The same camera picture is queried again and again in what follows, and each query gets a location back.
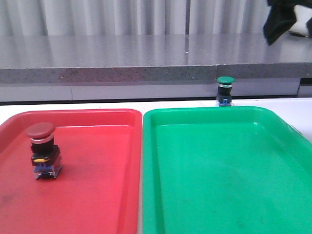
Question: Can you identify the red mushroom push button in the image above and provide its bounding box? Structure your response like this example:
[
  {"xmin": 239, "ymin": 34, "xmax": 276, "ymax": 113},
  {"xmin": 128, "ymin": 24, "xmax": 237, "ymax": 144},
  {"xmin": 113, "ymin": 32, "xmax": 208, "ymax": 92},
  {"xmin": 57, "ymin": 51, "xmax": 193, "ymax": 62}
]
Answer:
[{"xmin": 25, "ymin": 122, "xmax": 62, "ymax": 179}]

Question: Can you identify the green plastic tray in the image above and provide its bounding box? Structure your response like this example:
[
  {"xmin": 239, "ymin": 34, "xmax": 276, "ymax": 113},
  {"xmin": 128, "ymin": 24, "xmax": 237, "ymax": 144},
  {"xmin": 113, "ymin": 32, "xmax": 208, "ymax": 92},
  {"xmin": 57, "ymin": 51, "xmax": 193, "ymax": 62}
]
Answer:
[{"xmin": 143, "ymin": 106, "xmax": 312, "ymax": 234}]

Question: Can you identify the green mushroom push button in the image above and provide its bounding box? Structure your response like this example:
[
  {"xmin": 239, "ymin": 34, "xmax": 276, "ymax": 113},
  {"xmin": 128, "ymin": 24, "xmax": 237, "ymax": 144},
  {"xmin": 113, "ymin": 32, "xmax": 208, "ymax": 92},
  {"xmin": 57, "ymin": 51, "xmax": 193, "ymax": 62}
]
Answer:
[{"xmin": 216, "ymin": 76, "xmax": 235, "ymax": 107}]

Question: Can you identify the red plastic tray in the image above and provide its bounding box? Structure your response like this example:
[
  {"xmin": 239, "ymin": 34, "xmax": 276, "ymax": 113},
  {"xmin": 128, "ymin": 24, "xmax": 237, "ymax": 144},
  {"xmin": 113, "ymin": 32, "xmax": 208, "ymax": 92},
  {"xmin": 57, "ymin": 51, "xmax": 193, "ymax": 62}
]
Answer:
[{"xmin": 0, "ymin": 109, "xmax": 142, "ymax": 234}]

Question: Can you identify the grey speckled stone counter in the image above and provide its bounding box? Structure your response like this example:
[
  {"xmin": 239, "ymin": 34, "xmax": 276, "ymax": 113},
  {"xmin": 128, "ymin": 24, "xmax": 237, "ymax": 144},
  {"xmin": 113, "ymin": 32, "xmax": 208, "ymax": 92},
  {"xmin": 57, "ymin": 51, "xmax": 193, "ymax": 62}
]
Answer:
[{"xmin": 0, "ymin": 34, "xmax": 312, "ymax": 103}]

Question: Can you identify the white pleated curtain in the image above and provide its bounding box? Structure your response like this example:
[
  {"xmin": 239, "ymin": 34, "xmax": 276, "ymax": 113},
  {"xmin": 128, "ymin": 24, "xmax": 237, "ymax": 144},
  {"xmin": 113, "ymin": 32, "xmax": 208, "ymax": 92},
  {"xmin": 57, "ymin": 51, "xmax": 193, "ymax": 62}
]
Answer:
[{"xmin": 0, "ymin": 0, "xmax": 269, "ymax": 36}]

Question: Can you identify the white container on counter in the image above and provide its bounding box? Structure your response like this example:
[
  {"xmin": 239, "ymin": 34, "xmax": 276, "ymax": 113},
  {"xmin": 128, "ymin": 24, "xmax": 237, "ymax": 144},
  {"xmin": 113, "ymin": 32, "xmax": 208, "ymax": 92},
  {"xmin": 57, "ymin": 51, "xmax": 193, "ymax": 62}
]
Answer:
[{"xmin": 289, "ymin": 5, "xmax": 312, "ymax": 37}]

